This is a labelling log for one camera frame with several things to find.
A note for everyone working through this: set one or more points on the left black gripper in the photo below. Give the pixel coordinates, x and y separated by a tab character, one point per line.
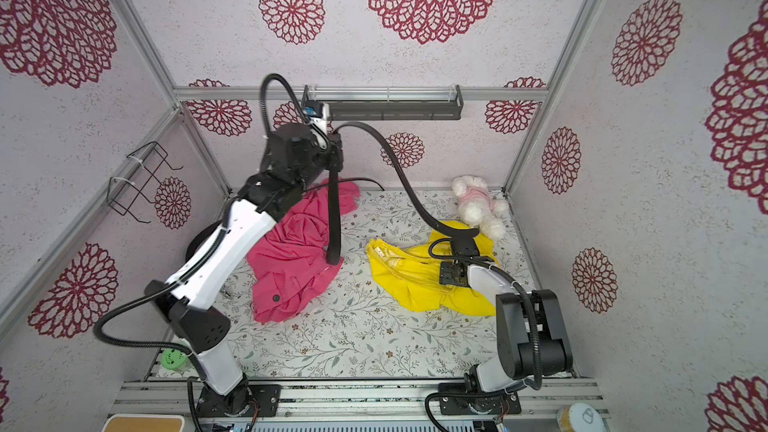
334	148

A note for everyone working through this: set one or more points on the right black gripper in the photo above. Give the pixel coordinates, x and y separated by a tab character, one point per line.
453	273

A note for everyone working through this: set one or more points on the yellow garment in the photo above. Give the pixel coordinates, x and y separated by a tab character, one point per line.
411	277

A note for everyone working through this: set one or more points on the pink trousers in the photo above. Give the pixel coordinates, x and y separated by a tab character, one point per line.
290	262

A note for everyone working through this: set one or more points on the black leather belt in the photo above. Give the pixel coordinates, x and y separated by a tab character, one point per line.
202	236

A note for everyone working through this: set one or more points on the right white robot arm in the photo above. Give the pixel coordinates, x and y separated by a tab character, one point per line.
531	338

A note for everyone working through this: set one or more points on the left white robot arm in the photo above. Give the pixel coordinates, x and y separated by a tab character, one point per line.
188	305

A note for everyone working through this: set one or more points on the white pink plush toy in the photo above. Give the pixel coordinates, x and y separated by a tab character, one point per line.
478	208

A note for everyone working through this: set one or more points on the black wall shelf rail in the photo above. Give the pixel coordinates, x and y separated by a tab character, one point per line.
385	103

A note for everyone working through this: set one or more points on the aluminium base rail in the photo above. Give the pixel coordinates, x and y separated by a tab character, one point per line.
387	400

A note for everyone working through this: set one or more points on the black wire wall rack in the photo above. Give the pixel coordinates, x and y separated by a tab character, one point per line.
125	191

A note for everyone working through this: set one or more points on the wooden board white frame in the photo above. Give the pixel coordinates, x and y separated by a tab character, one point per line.
144	423

